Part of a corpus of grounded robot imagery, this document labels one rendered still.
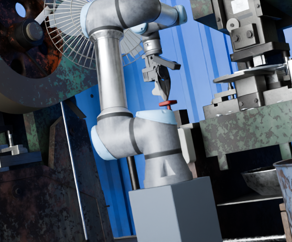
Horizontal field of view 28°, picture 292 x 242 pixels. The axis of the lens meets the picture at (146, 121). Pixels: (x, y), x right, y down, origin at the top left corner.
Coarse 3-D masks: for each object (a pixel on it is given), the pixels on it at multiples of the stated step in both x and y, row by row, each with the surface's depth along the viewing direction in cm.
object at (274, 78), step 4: (276, 72) 230; (280, 72) 233; (284, 72) 236; (268, 76) 232; (272, 76) 231; (276, 76) 230; (280, 76) 233; (268, 80) 232; (272, 80) 231; (276, 80) 230; (280, 80) 232
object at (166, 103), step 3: (162, 102) 237; (165, 102) 236; (168, 102) 236; (171, 102) 236; (174, 102) 238; (159, 105) 238; (162, 105) 237; (165, 105) 238; (168, 105) 239; (168, 108) 239
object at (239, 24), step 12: (228, 0) 236; (240, 0) 233; (252, 0) 230; (228, 12) 237; (240, 12) 234; (252, 12) 230; (228, 24) 236; (240, 24) 234; (252, 24) 228; (264, 24) 230; (240, 36) 231; (252, 36) 228; (264, 36) 228; (276, 36) 237; (240, 48) 233
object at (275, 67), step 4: (276, 64) 216; (280, 64) 218; (252, 68) 214; (256, 68) 214; (260, 68) 214; (264, 68) 215; (268, 68) 218; (272, 68) 220; (276, 68) 222; (280, 68) 225; (284, 68) 228; (236, 72) 216; (220, 76) 220
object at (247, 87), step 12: (240, 72) 211; (252, 72) 215; (264, 72) 223; (240, 84) 225; (252, 84) 222; (264, 84) 225; (240, 96) 225; (252, 96) 222; (240, 108) 226; (252, 108) 223
